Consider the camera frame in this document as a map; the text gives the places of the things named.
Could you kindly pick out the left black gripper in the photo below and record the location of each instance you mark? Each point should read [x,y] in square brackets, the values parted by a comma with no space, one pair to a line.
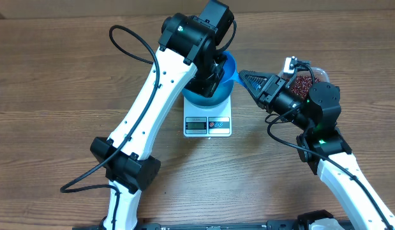
[208,89]

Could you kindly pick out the red beans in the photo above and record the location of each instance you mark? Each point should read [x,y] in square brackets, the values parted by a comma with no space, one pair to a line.
[299,88]

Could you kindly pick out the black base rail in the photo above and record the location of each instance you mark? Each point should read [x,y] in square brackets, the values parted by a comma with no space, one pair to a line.
[320,219]

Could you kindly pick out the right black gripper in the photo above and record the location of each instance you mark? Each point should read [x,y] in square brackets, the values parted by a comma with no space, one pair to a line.
[274,84]

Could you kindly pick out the blue metal bowl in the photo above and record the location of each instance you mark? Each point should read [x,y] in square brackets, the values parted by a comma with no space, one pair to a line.
[222,92]

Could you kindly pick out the blue plastic measuring scoop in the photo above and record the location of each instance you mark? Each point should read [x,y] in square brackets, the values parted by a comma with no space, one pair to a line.
[230,71]

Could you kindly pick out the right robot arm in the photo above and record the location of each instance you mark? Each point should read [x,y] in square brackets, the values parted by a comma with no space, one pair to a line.
[321,144]

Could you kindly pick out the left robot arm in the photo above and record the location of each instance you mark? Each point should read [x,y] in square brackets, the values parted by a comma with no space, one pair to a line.
[190,61]

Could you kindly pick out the clear plastic container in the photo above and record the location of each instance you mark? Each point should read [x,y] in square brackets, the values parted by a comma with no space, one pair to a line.
[318,73]

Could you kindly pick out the white digital kitchen scale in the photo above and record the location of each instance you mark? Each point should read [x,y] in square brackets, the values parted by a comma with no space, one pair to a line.
[207,121]

